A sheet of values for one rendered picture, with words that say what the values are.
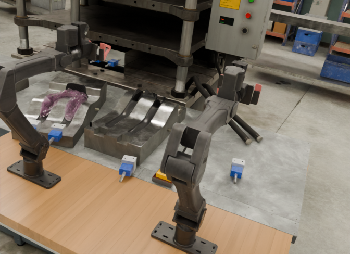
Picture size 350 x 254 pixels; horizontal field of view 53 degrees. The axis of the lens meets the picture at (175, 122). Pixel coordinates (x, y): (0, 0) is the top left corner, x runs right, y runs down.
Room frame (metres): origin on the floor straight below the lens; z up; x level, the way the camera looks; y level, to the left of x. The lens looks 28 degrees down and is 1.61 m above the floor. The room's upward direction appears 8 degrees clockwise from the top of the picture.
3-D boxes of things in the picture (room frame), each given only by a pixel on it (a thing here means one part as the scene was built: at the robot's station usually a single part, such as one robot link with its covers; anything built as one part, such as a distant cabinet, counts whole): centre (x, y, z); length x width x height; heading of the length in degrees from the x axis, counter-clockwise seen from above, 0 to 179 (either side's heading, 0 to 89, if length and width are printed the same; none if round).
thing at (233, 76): (0.95, -0.14, 1.24); 0.12 x 0.09 x 0.12; 158
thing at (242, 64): (1.03, -0.17, 1.26); 0.07 x 0.06 x 0.11; 68
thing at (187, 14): (2.44, 0.41, 1.20); 1.29 x 0.83 x 0.19; 70
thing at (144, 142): (1.42, 0.16, 0.87); 0.50 x 0.26 x 0.14; 160
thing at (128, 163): (1.06, 0.16, 0.83); 0.13 x 0.05 x 0.05; 174
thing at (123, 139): (1.19, 0.19, 0.87); 0.05 x 0.05 x 0.04; 70
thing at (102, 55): (1.31, 0.32, 1.20); 0.09 x 0.07 x 0.07; 158
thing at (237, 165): (1.14, -0.26, 0.83); 0.13 x 0.05 x 0.05; 169
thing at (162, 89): (2.45, 0.42, 0.76); 1.30 x 0.84 x 0.07; 70
